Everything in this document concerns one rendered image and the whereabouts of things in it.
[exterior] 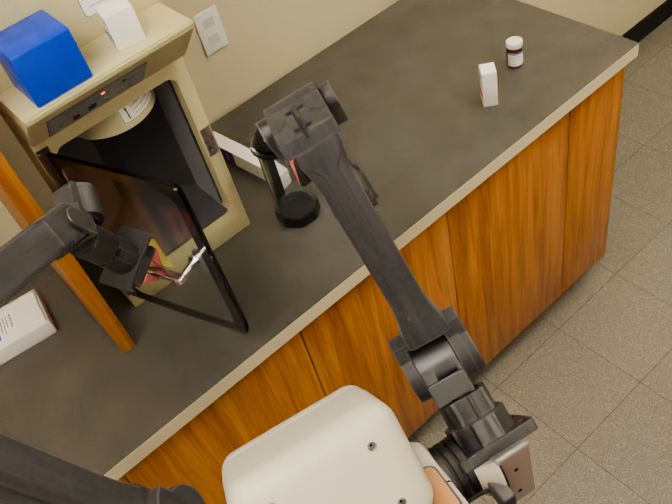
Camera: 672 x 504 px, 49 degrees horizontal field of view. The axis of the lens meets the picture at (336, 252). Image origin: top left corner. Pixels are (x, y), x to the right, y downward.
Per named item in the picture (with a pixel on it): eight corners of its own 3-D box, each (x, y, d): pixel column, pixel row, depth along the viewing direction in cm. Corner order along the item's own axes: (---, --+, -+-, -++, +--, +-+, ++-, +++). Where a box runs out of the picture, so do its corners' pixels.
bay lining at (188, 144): (83, 224, 170) (2, 101, 144) (174, 163, 179) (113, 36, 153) (133, 277, 155) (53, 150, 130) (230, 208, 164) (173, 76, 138)
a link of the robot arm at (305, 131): (251, 128, 85) (326, 84, 85) (253, 113, 98) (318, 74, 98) (428, 414, 99) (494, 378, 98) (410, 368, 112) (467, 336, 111)
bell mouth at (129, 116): (54, 117, 147) (41, 95, 143) (128, 72, 153) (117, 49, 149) (93, 152, 136) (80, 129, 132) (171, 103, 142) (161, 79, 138)
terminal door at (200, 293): (134, 292, 156) (42, 150, 127) (251, 333, 143) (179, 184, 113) (132, 295, 156) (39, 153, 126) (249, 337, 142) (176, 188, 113)
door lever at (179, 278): (163, 256, 134) (157, 247, 132) (203, 267, 129) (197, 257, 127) (146, 278, 131) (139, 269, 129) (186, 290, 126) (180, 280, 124)
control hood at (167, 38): (26, 143, 126) (-6, 96, 118) (180, 49, 136) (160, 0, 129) (53, 171, 119) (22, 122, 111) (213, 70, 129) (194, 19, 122)
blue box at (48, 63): (14, 87, 119) (-16, 38, 112) (68, 56, 122) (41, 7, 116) (39, 109, 113) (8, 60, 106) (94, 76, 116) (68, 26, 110)
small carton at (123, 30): (109, 39, 123) (93, 7, 119) (136, 26, 124) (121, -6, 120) (118, 51, 120) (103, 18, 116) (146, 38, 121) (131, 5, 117)
